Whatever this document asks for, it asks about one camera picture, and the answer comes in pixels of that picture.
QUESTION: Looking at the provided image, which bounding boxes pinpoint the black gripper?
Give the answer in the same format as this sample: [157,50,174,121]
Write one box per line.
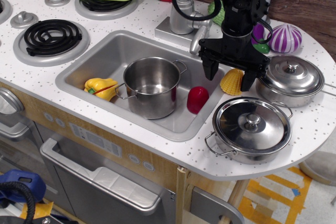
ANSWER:
[198,30,270,92]

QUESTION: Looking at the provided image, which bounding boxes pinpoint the yellow toy corn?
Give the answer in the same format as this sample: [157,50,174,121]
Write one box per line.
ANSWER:
[220,69,244,95]

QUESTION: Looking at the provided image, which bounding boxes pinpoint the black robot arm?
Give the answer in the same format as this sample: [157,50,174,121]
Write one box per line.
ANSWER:
[198,0,270,92]

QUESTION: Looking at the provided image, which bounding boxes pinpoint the tall steel pot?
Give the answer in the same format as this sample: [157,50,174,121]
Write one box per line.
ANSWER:
[115,57,187,120]

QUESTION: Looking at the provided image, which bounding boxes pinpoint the grey sink basin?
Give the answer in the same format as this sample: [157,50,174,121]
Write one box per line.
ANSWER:
[56,30,230,141]

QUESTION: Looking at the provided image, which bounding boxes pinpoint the red toy pepper piece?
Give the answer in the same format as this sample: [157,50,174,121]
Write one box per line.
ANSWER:
[187,86,209,114]

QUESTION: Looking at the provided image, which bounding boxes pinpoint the purple toy eggplant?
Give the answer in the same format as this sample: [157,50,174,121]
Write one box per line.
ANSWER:
[251,24,270,54]

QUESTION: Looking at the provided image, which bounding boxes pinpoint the green toy bitter gourd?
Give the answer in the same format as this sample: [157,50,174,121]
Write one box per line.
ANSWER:
[207,1,225,26]

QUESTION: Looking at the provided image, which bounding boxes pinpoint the silver toy faucet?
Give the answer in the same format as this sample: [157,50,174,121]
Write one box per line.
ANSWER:
[155,0,212,55]

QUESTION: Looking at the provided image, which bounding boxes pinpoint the steel lidded pan front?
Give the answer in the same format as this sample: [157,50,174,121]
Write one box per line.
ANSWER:
[207,97,293,164]

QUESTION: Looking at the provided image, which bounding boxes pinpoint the steel lidded pan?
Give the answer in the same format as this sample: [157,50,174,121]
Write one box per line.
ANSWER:
[207,97,293,164]
[256,55,335,108]

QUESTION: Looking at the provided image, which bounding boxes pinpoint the steel lidded pan back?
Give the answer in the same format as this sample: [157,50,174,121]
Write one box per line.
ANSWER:
[256,55,335,108]

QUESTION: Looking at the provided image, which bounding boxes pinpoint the purple striped toy onion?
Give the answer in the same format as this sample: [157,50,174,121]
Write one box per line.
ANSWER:
[267,24,302,53]

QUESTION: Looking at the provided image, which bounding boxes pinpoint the yellow toy bell pepper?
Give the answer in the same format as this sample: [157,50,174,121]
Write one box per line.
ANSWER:
[84,78,118,101]

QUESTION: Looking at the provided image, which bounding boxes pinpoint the black coil burner middle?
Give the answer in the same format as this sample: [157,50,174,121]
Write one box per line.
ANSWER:
[75,0,139,20]

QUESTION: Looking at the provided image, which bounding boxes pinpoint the black coil burner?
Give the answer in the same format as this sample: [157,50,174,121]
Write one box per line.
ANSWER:
[13,19,90,67]
[75,0,139,20]

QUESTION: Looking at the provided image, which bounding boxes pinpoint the silver dishwasher door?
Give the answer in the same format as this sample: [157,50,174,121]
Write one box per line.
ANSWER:
[40,138,175,223]

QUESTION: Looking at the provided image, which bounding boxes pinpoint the black coil burner front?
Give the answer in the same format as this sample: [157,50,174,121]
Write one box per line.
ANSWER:
[13,19,90,67]

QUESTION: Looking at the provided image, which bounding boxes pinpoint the silver stove knob front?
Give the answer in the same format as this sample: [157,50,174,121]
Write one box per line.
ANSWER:
[10,11,38,29]

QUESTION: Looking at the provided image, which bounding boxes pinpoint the blue clamp tool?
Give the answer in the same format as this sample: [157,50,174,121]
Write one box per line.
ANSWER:
[1,169,46,208]

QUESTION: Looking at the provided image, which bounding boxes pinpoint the black braided cable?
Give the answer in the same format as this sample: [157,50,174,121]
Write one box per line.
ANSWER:
[0,180,36,221]

